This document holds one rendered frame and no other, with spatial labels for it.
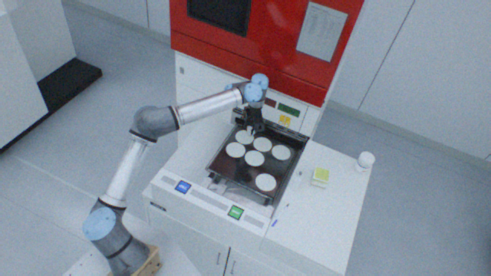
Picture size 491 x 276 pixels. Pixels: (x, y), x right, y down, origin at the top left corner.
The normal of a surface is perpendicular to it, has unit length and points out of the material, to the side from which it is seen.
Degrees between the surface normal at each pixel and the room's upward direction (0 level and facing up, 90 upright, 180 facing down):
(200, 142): 0
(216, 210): 0
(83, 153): 0
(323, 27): 90
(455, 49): 90
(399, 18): 90
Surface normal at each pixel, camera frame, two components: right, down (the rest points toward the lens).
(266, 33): -0.41, 0.65
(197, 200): 0.13, -0.66
